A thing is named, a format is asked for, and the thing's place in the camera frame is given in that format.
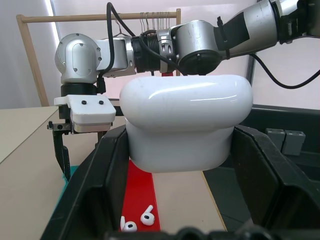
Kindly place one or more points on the small red object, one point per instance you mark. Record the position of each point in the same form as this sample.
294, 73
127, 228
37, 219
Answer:
167, 73

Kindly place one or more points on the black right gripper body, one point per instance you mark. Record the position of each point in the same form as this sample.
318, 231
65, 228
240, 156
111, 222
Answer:
63, 126

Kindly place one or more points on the red mat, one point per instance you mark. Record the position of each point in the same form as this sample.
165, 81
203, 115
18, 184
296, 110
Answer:
140, 190

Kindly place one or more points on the wooden clothes rack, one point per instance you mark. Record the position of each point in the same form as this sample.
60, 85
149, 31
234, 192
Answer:
32, 57

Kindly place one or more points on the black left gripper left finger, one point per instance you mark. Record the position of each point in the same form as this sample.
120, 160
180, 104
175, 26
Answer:
92, 175

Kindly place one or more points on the white earbud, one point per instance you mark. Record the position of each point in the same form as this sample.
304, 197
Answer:
130, 226
147, 218

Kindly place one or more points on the metal frame post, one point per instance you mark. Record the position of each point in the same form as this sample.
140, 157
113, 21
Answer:
250, 66

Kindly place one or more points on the black plastic bin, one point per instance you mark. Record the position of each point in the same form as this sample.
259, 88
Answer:
310, 165

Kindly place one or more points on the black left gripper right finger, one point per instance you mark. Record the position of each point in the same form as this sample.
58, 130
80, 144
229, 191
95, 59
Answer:
262, 180

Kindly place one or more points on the white earbud charging case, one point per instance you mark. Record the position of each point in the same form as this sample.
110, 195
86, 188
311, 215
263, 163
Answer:
185, 117

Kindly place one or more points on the teal mat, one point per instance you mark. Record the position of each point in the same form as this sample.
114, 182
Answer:
71, 172

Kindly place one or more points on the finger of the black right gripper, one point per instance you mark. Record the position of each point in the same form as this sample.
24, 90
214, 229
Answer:
60, 150

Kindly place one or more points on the grey block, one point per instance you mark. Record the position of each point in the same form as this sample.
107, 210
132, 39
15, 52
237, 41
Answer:
293, 143
275, 136

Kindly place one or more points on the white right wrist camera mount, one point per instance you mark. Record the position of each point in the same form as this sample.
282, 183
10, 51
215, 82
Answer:
87, 112

